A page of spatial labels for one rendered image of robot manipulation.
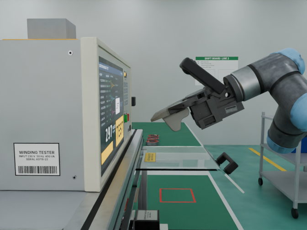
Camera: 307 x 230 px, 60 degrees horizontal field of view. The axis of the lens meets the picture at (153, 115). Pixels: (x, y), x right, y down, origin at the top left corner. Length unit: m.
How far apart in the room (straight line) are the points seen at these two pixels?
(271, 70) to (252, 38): 5.53
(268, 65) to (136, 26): 5.34
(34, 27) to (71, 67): 4.29
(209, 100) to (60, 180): 0.36
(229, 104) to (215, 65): 5.26
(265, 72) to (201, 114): 0.17
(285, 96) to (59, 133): 0.45
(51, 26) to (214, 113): 4.08
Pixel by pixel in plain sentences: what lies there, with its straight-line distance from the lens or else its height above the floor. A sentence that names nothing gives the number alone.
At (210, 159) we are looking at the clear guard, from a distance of 0.73.
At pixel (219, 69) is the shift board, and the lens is 5.91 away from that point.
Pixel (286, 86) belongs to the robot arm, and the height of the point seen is 1.26.
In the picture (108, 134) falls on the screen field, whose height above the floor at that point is 1.18.
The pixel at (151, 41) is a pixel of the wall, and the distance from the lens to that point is 5.83.
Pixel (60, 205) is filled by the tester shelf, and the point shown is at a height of 1.11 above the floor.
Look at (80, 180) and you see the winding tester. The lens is 0.38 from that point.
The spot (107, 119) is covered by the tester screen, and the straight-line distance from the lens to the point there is 0.42.
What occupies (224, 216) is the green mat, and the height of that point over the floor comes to 0.75.
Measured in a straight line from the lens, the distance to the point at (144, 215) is 0.75.
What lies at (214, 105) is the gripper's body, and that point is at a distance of 0.61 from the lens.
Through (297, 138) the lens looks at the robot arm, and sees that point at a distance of 0.71.
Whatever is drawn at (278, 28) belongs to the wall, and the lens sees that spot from 6.39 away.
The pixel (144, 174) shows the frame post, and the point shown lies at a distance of 0.89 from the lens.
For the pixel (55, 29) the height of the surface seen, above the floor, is 2.13.
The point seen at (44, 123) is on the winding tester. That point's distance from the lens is 0.38.
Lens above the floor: 1.26
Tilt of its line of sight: 6 degrees down
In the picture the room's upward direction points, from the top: straight up
